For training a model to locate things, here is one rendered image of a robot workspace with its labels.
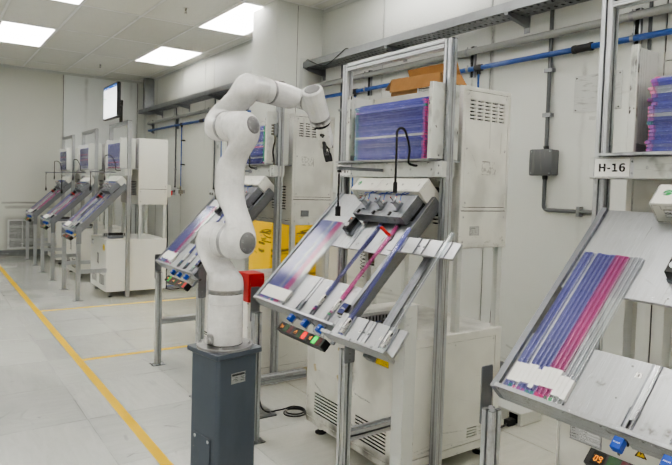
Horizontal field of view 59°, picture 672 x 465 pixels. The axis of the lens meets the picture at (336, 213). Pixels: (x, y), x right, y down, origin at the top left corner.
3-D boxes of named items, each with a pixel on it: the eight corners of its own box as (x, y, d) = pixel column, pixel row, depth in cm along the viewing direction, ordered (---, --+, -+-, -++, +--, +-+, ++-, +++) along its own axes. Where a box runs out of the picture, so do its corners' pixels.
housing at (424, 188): (435, 214, 257) (418, 191, 251) (365, 209, 297) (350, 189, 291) (445, 201, 260) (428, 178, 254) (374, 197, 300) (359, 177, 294)
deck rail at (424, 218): (345, 337, 230) (335, 328, 227) (342, 336, 232) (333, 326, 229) (442, 206, 256) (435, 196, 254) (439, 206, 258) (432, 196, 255)
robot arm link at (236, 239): (229, 255, 212) (261, 260, 201) (202, 257, 202) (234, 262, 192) (235, 114, 210) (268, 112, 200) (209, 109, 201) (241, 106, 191)
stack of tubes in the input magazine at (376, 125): (423, 158, 253) (426, 94, 252) (352, 160, 295) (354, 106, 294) (445, 159, 261) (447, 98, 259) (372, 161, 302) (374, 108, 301)
